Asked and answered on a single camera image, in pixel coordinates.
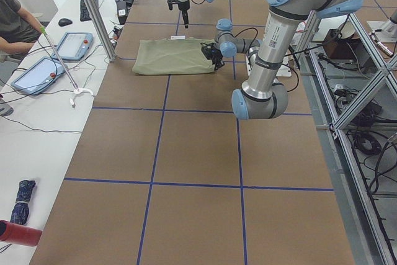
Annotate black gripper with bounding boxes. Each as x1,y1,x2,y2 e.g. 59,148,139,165
210,48,225,70
177,0,190,29

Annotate olive green long-sleeve shirt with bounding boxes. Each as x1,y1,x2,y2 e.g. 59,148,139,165
132,38,215,76

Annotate white shirt price tag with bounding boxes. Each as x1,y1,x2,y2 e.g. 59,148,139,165
170,35,186,40

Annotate black keyboard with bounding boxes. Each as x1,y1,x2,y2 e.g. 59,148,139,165
79,0,99,22

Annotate far blue teach pendant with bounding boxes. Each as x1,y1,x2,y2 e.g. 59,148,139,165
56,32,93,61

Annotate blue teach pendant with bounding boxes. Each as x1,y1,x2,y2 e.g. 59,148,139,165
56,32,93,61
11,57,65,96

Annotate black computer mouse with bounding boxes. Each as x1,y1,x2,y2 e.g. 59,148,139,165
58,18,73,27

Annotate grabber stick with white hook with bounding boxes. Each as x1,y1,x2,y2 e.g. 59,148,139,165
40,26,94,108

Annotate near blue teach pendant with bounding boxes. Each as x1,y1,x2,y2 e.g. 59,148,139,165
11,57,65,96

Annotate seated person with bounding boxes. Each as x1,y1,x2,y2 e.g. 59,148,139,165
1,0,42,60

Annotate folded dark blue umbrella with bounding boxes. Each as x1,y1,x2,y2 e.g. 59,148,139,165
10,180,36,225

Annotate red cylindrical bottle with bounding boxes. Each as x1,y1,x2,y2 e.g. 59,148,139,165
1,220,42,247

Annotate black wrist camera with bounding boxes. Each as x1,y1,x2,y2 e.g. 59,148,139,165
200,42,215,60
167,0,179,11

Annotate aluminium frame post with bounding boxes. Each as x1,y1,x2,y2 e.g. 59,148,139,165
84,0,116,62

